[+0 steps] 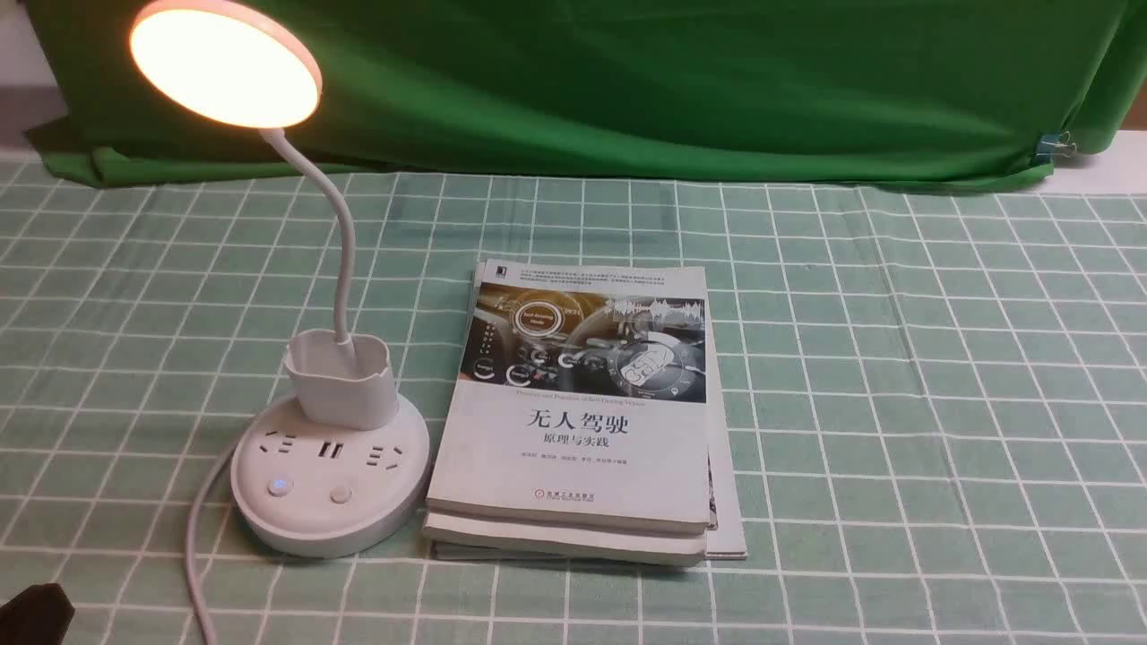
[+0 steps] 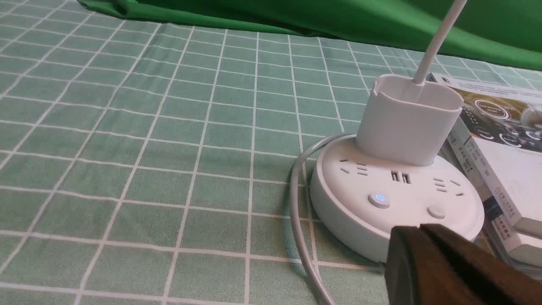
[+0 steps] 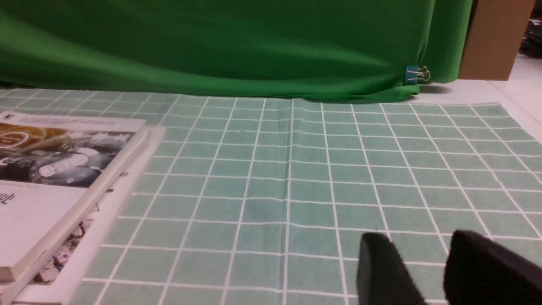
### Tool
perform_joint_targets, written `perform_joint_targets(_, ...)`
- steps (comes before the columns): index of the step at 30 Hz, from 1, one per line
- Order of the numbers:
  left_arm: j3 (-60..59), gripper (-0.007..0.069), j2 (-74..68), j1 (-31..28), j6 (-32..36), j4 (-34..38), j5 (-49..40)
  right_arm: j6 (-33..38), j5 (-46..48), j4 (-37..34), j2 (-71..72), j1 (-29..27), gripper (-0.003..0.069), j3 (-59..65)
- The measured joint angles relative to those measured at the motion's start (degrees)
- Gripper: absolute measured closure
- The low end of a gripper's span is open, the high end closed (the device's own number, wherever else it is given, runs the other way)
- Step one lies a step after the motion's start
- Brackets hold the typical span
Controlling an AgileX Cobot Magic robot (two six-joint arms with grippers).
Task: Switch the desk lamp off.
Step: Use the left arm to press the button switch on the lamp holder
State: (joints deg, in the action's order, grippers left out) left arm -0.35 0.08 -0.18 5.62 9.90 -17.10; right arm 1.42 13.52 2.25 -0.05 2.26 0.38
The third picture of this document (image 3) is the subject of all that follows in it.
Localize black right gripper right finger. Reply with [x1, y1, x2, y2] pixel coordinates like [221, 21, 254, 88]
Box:
[443, 230, 542, 305]

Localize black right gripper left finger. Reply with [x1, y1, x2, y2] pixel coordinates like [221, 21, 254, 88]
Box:
[356, 233, 426, 305]

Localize green checkered tablecloth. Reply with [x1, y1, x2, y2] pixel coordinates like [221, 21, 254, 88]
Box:
[1, 89, 541, 305]

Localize blue binder clip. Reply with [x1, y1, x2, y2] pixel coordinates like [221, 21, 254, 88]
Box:
[404, 65, 431, 86]

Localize green backdrop cloth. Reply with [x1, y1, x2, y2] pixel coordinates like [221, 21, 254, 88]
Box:
[0, 0, 473, 102]

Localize brown cardboard box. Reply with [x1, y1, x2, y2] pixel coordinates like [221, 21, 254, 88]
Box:
[458, 0, 536, 81]

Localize white autonomous driving book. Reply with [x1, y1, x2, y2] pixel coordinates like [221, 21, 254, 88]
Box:
[0, 111, 147, 283]

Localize white lower book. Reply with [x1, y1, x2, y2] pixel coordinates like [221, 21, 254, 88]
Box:
[1, 124, 150, 305]

